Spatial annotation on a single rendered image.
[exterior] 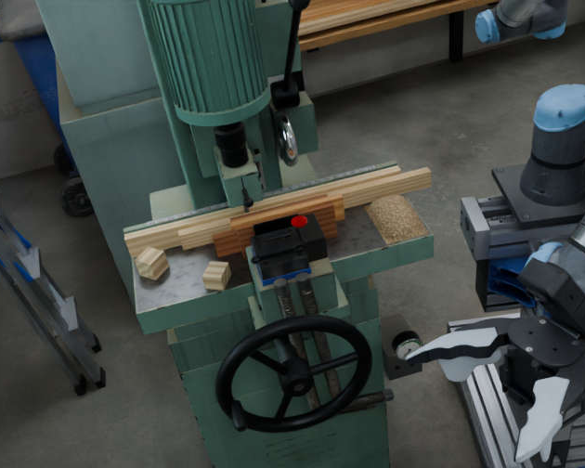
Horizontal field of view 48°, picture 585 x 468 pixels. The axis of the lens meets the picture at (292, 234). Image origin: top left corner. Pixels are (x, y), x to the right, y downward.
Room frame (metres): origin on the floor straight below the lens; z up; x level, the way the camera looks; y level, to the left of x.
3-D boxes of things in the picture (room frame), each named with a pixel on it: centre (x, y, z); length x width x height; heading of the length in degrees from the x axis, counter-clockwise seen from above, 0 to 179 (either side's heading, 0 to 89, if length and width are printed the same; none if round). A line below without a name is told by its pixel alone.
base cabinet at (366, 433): (1.23, 0.10, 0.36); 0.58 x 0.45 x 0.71; 8
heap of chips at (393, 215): (1.06, -0.21, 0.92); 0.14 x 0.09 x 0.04; 8
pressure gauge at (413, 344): (0.94, -0.20, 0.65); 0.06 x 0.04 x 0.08; 98
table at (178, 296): (1.01, 0.03, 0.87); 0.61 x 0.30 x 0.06; 98
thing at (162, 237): (1.14, 0.05, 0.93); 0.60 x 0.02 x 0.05; 98
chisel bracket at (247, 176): (1.13, 0.09, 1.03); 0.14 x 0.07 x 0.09; 8
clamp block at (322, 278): (0.93, 0.02, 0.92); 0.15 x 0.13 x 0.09; 98
